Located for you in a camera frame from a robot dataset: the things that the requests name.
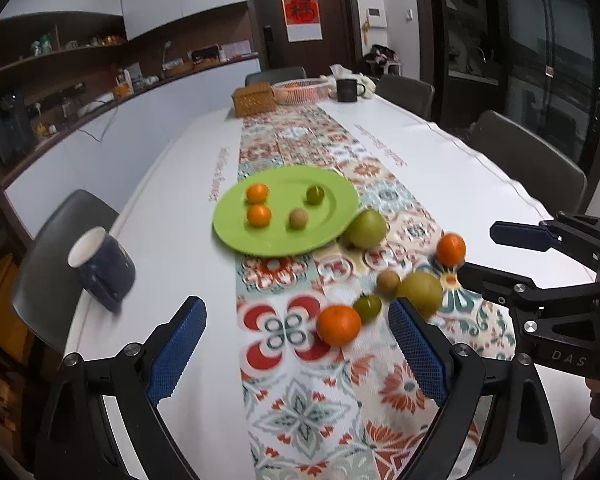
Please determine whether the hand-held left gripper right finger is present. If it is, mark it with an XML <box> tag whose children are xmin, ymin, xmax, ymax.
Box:
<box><xmin>387</xmin><ymin>296</ymin><xmax>563</xmax><ymax>480</ymax></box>

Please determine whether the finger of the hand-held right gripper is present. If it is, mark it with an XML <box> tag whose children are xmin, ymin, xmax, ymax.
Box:
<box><xmin>459</xmin><ymin>262</ymin><xmax>600</xmax><ymax>312</ymax></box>
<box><xmin>490</xmin><ymin>211</ymin><xmax>600</xmax><ymax>262</ymax></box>

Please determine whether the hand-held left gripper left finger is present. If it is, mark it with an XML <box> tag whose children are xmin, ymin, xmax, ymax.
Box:
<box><xmin>35</xmin><ymin>296</ymin><xmax>208</xmax><ymax>480</ymax></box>

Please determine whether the green plate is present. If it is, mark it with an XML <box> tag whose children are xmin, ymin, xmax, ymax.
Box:
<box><xmin>212</xmin><ymin>165</ymin><xmax>359</xmax><ymax>257</ymax></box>

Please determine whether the yellow-green pear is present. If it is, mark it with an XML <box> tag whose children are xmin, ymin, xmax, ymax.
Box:
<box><xmin>397</xmin><ymin>271</ymin><xmax>445</xmax><ymax>318</ymax></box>

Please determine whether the grey chair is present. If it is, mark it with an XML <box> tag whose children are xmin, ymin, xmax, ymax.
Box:
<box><xmin>10</xmin><ymin>189</ymin><xmax>121</xmax><ymax>356</ymax></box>
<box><xmin>375</xmin><ymin>74</ymin><xmax>436</xmax><ymax>121</ymax></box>
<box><xmin>467</xmin><ymin>109</ymin><xmax>588</xmax><ymax>217</ymax></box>
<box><xmin>244</xmin><ymin>66</ymin><xmax>308</xmax><ymax>88</ymax></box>

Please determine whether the large orange tangerine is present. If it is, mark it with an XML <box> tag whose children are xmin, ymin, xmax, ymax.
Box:
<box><xmin>316</xmin><ymin>305</ymin><xmax>363</xmax><ymax>347</ymax></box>

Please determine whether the dark blue mug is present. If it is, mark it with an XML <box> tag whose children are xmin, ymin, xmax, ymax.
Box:
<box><xmin>67</xmin><ymin>226</ymin><xmax>137</xmax><ymax>314</ymax></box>

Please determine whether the patterned table runner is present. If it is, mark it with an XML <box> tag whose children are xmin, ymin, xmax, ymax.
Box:
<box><xmin>235</xmin><ymin>104</ymin><xmax>517</xmax><ymax>480</ymax></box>

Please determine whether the large green pear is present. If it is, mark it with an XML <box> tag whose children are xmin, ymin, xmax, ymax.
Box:
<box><xmin>345</xmin><ymin>209</ymin><xmax>389</xmax><ymax>250</ymax></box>

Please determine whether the white counter cabinet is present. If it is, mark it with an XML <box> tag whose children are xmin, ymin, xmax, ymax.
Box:
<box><xmin>2</xmin><ymin>55</ymin><xmax>262</xmax><ymax>246</ymax></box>

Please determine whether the black mug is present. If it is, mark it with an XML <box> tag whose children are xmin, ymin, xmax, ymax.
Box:
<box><xmin>335</xmin><ymin>78</ymin><xmax>367</xmax><ymax>103</ymax></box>

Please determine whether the black bag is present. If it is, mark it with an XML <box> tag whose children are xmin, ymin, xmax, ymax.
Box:
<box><xmin>364</xmin><ymin>44</ymin><xmax>399</xmax><ymax>67</ymax></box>

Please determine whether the white crumpled cloth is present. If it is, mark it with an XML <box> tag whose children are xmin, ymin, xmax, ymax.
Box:
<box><xmin>320</xmin><ymin>63</ymin><xmax>380</xmax><ymax>97</ymax></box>

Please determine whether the pink mesh basket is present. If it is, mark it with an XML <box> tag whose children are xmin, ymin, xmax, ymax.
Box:
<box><xmin>271</xmin><ymin>78</ymin><xmax>331</xmax><ymax>107</ymax></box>

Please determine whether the woven wicker box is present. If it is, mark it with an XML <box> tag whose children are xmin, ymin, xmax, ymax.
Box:
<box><xmin>230</xmin><ymin>82</ymin><xmax>278</xmax><ymax>118</ymax></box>

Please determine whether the dark wooden door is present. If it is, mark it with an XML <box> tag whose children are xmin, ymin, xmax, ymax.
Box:
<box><xmin>245</xmin><ymin>0</ymin><xmax>357</xmax><ymax>77</ymax></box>

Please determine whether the black cable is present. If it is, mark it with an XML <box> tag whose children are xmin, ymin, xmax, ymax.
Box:
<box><xmin>75</xmin><ymin>101</ymin><xmax>121</xmax><ymax>144</ymax></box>

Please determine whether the red and white wall poster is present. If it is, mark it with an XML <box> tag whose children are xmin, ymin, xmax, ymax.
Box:
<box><xmin>280</xmin><ymin>0</ymin><xmax>323</xmax><ymax>43</ymax></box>

